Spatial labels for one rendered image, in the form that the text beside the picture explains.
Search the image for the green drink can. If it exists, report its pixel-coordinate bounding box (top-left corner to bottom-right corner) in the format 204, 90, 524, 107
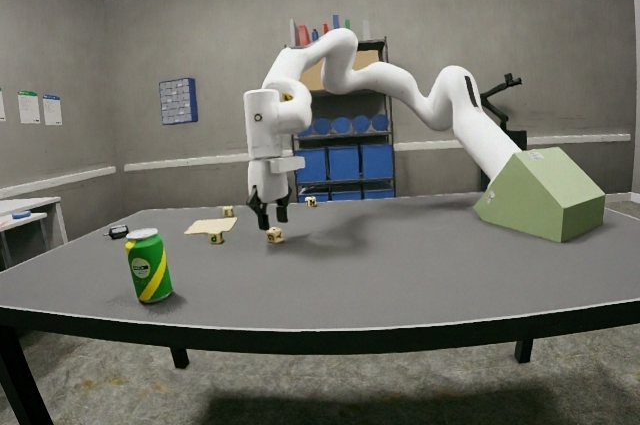
125, 229, 172, 303

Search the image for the beige square mat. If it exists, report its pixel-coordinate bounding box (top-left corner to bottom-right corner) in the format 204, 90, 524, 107
184, 218, 237, 235

